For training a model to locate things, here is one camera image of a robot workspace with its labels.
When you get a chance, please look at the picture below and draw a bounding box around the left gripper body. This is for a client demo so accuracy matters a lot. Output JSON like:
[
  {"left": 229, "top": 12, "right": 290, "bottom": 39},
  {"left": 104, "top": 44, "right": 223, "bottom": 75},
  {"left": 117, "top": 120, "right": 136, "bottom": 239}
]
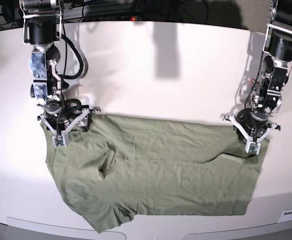
[{"left": 221, "top": 108, "right": 281, "bottom": 152}]

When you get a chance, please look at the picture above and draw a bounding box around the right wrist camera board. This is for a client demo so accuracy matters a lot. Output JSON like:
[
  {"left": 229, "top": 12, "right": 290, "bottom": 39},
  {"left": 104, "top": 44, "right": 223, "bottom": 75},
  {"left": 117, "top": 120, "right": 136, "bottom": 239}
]
[{"left": 52, "top": 135, "right": 65, "bottom": 148}]

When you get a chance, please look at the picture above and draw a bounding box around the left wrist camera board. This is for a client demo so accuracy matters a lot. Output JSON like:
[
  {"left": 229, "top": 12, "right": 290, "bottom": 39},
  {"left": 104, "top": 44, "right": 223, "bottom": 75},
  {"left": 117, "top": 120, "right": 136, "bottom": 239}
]
[{"left": 245, "top": 141, "right": 261, "bottom": 155}]

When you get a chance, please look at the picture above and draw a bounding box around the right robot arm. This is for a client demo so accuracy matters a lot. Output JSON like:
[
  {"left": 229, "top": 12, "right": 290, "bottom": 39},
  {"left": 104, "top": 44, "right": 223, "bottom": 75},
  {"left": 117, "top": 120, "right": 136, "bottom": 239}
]
[{"left": 19, "top": 0, "right": 94, "bottom": 147}]

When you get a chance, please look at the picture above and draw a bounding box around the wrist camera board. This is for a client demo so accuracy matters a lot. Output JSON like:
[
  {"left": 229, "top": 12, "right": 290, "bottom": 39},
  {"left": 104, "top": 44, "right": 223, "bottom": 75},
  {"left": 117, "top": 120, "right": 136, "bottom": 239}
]
[
  {"left": 52, "top": 135, "right": 65, "bottom": 148},
  {"left": 245, "top": 141, "right": 261, "bottom": 155}
]

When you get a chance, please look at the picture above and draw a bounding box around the sage green T-shirt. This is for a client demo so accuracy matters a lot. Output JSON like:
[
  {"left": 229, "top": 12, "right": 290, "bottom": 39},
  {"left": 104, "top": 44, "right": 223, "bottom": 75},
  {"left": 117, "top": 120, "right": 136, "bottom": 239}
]
[{"left": 43, "top": 114, "right": 269, "bottom": 232}]

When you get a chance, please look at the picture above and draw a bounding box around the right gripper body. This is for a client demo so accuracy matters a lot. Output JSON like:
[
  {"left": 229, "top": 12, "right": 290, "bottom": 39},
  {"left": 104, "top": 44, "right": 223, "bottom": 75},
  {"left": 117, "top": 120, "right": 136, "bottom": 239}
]
[{"left": 37, "top": 98, "right": 101, "bottom": 147}]

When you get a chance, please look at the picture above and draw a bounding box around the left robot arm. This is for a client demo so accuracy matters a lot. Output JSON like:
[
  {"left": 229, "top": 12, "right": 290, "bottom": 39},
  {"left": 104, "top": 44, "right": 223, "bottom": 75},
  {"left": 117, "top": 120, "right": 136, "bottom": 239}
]
[{"left": 224, "top": 0, "right": 292, "bottom": 155}]

